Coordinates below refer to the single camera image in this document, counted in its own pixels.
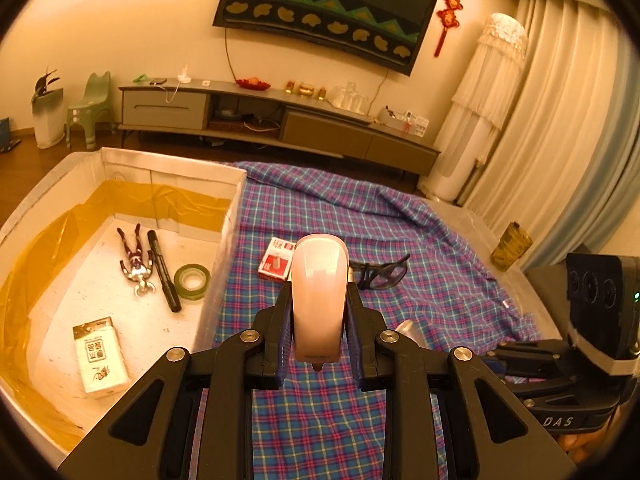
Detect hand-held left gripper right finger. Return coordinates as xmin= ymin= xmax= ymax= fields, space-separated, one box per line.
xmin=345 ymin=280 xmax=581 ymax=480

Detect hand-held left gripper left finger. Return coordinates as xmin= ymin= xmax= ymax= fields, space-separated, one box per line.
xmin=57 ymin=280 xmax=296 ymax=480

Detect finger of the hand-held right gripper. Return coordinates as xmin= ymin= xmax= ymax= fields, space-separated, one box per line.
xmin=496 ymin=338 xmax=574 ymax=362
xmin=482 ymin=354 xmax=583 ymax=397

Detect green tape roll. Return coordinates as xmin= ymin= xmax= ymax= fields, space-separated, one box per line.
xmin=173 ymin=263 xmax=211 ymax=302

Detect black marker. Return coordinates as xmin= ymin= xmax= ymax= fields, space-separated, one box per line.
xmin=146 ymin=230 xmax=182 ymax=313

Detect silver purple toy figure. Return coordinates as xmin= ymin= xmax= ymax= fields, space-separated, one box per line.
xmin=117 ymin=224 xmax=157 ymax=297

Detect white paper pack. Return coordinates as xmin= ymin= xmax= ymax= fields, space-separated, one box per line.
xmin=72 ymin=316 xmax=130 ymax=400

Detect white cardboard box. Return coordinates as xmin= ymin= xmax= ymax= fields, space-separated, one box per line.
xmin=0 ymin=146 xmax=248 ymax=466

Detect person's right hand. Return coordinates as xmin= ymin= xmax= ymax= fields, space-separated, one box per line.
xmin=552 ymin=425 xmax=616 ymax=468

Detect black glasses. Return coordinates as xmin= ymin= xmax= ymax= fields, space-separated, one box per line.
xmin=348 ymin=253 xmax=412 ymax=292

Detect red card box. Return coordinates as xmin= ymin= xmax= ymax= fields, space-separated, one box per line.
xmin=257 ymin=237 xmax=296 ymax=281

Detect blue plaid cloth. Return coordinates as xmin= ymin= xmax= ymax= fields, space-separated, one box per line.
xmin=197 ymin=161 xmax=543 ymax=480

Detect beige curtain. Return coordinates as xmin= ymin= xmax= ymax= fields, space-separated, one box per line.
xmin=462 ymin=0 xmax=626 ymax=256

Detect grey television cabinet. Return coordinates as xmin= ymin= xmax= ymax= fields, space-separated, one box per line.
xmin=118 ymin=79 xmax=442 ymax=177

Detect white desk organiser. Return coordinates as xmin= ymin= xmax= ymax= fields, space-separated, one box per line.
xmin=377 ymin=106 xmax=431 ymax=137

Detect lace-covered standing air conditioner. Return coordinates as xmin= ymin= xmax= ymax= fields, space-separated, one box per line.
xmin=430 ymin=12 xmax=529 ymax=203

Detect cluster of clear glasses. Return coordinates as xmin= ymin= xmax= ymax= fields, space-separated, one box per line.
xmin=331 ymin=81 xmax=368 ymax=111

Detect green plastic chair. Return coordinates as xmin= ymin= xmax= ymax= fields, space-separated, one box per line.
xmin=66 ymin=71 xmax=118 ymax=150

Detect white air purifier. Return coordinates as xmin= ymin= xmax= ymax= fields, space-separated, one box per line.
xmin=31 ymin=87 xmax=67 ymax=149

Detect red knot ornament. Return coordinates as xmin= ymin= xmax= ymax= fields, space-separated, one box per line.
xmin=436 ymin=0 xmax=473 ymax=58

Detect dark leafy plant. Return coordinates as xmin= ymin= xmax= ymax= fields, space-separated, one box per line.
xmin=32 ymin=70 xmax=62 ymax=106

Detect television cable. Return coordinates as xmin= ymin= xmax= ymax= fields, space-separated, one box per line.
xmin=225 ymin=27 xmax=239 ymax=81

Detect wall television with patterned cover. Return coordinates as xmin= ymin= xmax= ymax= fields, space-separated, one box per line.
xmin=212 ymin=0 xmax=440 ymax=77

